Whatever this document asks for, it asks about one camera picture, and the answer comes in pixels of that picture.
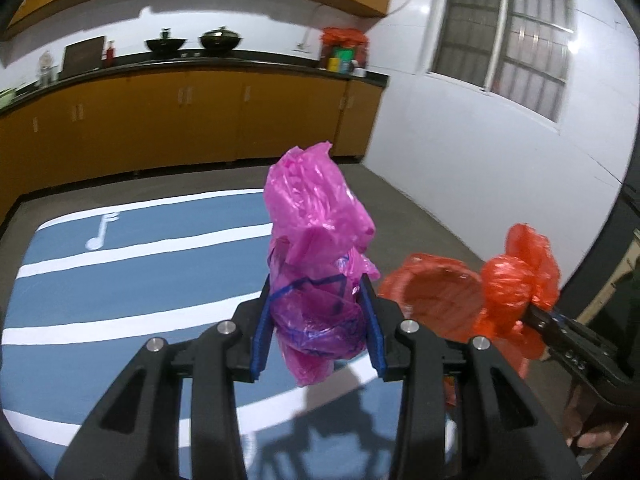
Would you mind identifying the black wok with lid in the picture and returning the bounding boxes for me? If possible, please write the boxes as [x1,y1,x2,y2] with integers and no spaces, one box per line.
[198,26,245,56]

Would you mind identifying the glass jar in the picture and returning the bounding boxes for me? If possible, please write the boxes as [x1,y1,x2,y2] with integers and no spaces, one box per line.
[37,50,56,86]

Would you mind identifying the red plastic basket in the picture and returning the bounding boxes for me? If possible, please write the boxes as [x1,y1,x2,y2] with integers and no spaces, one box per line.
[377,252,532,411]

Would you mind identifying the barred window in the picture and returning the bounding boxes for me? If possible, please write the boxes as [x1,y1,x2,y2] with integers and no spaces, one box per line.
[429,0,574,124]

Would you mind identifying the dark brown board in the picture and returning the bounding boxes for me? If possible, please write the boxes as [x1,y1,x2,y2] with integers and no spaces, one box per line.
[62,36,107,79]

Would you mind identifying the wall socket with cable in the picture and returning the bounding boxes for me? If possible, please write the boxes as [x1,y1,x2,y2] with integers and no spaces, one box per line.
[294,2,323,52]

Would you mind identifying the black kitchen countertop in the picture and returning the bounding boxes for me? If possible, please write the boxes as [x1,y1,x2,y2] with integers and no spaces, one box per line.
[0,52,391,111]

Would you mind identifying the person's right hand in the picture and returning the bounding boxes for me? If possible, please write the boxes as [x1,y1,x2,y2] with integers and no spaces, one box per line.
[565,376,633,459]

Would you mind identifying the red bag on containers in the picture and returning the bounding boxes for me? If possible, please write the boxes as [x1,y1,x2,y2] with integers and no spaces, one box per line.
[319,27,371,49]

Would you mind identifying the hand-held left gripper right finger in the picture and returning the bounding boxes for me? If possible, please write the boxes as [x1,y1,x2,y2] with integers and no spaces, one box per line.
[360,274,582,480]

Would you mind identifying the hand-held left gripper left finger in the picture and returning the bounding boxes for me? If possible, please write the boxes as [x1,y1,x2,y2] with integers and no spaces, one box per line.
[54,279,275,480]

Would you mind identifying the red basket liner bag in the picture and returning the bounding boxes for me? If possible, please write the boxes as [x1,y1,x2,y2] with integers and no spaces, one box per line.
[377,252,532,411]

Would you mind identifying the orange wooden base cabinets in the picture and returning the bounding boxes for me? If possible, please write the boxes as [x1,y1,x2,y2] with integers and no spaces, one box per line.
[0,67,387,222]

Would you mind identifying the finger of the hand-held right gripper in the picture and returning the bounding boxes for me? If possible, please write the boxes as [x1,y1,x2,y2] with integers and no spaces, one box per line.
[520,302,570,347]

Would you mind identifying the blue white striped cloth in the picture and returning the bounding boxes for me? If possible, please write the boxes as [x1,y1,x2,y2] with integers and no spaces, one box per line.
[0,187,461,480]

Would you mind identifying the small knotted red plastic bag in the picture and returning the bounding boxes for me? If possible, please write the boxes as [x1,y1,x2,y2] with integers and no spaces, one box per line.
[479,222,562,361]

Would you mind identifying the open black wok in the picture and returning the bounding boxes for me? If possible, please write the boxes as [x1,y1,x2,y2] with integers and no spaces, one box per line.
[144,28,187,57]

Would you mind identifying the pink plastic bag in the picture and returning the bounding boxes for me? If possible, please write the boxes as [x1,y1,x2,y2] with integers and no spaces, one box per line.
[262,141,382,387]

